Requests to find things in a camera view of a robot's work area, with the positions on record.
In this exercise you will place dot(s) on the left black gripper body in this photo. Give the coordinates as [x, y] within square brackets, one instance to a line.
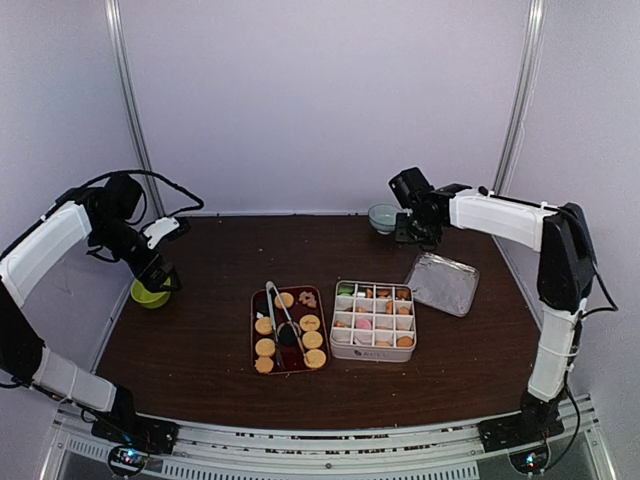
[150, 280]

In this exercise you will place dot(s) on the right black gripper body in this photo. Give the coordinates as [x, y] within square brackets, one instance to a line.
[414, 231]

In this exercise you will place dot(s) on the green round cookie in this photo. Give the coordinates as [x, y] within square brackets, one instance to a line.
[345, 290]

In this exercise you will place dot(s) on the white handled metal tongs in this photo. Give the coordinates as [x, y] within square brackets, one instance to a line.
[288, 359]

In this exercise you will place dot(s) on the smooth round tan cookie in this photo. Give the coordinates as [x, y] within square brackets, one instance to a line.
[404, 342]

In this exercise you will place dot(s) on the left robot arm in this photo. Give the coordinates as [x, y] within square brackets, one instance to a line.
[98, 215]

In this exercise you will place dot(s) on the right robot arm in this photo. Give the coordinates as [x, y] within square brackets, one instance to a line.
[566, 271]

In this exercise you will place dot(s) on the green plastic bowl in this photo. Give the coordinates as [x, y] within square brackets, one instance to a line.
[146, 299]

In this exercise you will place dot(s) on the pale blue ceramic bowl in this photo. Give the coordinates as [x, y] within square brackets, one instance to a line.
[382, 218]

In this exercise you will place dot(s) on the black round cookie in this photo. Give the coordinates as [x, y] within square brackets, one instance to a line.
[288, 335]
[261, 306]

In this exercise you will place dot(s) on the white divided cookie tin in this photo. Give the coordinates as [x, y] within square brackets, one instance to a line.
[391, 318]

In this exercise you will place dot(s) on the middle left dotted cookie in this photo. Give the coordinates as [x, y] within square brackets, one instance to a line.
[263, 326]

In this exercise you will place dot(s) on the brown flower cookie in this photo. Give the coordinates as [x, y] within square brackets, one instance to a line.
[308, 299]

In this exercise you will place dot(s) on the bottom left round cookie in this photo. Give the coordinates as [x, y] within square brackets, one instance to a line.
[264, 365]

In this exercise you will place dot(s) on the dark red cookie tray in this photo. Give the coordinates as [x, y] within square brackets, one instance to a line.
[297, 311]

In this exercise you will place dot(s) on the round cookie with pink cross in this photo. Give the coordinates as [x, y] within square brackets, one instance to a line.
[309, 323]

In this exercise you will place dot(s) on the dotted round cookie right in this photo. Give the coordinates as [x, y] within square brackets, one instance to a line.
[312, 340]

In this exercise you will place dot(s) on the large round tan cookie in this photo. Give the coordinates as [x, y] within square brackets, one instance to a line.
[314, 359]

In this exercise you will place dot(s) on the right aluminium frame post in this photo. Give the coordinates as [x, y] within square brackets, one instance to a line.
[525, 84]

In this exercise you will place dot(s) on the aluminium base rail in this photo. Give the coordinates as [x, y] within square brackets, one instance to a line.
[451, 450]

